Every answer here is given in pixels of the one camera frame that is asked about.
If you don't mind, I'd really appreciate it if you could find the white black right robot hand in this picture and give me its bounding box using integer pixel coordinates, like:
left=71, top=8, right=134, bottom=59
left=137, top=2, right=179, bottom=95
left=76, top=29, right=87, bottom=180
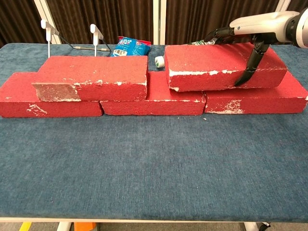
left=204, top=11, right=293, bottom=87

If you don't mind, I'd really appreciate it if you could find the clear plastic water bottle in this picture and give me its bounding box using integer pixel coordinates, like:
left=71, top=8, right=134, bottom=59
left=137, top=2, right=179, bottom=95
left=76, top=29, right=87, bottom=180
left=154, top=38, right=216, bottom=68

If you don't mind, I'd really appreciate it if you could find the blue snack bag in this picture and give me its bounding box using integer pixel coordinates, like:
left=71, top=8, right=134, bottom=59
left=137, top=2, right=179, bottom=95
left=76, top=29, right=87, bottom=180
left=110, top=36, right=152, bottom=58

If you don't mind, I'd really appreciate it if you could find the dark brown curtain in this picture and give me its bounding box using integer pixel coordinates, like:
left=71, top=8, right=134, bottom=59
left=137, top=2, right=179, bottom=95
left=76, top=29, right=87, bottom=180
left=0, top=0, right=308, bottom=48

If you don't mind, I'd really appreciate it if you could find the blue table cloth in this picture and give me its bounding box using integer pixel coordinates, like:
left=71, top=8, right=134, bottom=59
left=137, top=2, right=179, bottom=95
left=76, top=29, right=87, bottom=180
left=0, top=43, right=308, bottom=222

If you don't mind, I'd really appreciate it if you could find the white table leg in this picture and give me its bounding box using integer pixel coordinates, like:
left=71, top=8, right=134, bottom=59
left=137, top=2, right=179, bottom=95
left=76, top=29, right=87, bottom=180
left=56, top=221, right=72, bottom=231
left=244, top=221, right=259, bottom=231

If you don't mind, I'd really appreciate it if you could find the orange object under table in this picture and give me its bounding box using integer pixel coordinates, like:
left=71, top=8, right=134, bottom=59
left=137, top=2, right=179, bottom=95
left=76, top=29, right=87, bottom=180
left=74, top=221, right=96, bottom=231

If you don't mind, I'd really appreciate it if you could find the white slanted frame post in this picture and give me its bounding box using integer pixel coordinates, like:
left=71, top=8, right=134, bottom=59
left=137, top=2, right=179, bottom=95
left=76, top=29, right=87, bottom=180
left=275, top=0, right=295, bottom=14
left=33, top=0, right=61, bottom=44

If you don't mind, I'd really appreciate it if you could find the white vertical frame post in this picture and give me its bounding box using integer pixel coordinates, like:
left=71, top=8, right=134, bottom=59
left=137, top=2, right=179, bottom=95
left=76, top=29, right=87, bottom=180
left=153, top=0, right=167, bottom=45

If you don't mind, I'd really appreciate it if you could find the white stand post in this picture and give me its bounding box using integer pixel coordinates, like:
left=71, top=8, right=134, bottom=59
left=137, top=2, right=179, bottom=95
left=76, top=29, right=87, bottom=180
left=40, top=19, right=60, bottom=58
left=90, top=24, right=104, bottom=57

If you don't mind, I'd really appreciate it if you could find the black wire with metal rod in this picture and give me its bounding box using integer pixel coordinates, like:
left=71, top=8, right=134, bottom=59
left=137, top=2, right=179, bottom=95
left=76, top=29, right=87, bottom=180
left=54, top=30, right=112, bottom=52

